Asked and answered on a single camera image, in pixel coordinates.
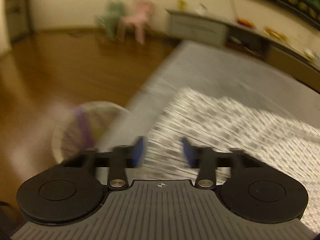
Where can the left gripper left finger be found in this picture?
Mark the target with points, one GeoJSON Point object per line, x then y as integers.
{"type": "Point", "coordinates": [121, 158]}

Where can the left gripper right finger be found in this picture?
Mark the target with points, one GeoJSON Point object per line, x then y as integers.
{"type": "Point", "coordinates": [203, 159]}

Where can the white patterned garment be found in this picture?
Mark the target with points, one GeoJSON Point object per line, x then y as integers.
{"type": "Point", "coordinates": [288, 145]}

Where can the white mesh laundry basket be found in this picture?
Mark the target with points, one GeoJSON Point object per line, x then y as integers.
{"type": "Point", "coordinates": [82, 127]}

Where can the long grey tv cabinet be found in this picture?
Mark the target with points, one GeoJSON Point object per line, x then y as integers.
{"type": "Point", "coordinates": [222, 33]}

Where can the orange fruit plate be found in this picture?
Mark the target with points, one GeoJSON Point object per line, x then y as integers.
{"type": "Point", "coordinates": [246, 23]}

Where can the gold ornament set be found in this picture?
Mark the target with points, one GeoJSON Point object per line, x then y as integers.
{"type": "Point", "coordinates": [275, 34]}

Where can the green plastic child chair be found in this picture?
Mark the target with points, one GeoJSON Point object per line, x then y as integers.
{"type": "Point", "coordinates": [110, 19]}

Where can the white power adapter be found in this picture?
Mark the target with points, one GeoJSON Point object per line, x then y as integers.
{"type": "Point", "coordinates": [201, 9]}

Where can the pink plastic child chair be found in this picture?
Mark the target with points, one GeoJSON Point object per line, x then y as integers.
{"type": "Point", "coordinates": [140, 20]}

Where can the yellow cup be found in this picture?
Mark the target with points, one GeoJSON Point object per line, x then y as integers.
{"type": "Point", "coordinates": [181, 4]}

